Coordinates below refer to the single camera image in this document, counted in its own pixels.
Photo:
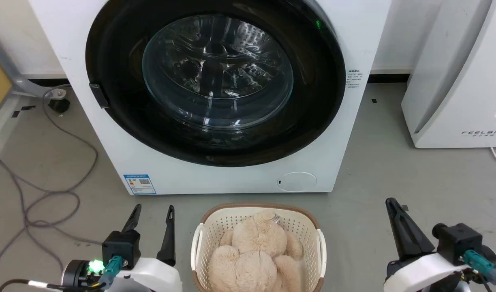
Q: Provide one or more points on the grey metal furniture leg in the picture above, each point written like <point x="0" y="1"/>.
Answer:
<point x="17" y="79"/>

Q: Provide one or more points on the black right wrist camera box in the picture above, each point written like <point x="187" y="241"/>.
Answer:
<point x="458" y="239"/>

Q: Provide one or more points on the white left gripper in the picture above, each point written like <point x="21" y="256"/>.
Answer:
<point x="154" y="278"/>

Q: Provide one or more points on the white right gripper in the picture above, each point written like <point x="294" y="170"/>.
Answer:
<point x="422" y="273"/>

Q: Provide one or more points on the black round washer door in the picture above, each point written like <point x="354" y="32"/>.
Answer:
<point x="110" y="61"/>

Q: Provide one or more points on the white front-load washing machine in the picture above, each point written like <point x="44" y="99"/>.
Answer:
<point x="231" y="180"/>

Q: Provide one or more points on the beige plush toy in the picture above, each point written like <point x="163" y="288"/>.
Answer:
<point x="256" y="243"/>

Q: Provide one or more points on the black caster wheel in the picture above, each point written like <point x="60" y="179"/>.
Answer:
<point x="59" y="105"/>

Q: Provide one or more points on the white Feelbird appliance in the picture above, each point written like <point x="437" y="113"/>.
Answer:
<point x="454" y="81"/>

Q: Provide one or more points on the cream plastic laundry basket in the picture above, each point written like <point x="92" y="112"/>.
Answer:
<point x="215" y="227"/>

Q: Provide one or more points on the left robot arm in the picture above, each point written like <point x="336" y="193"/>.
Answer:
<point x="75" y="273"/>

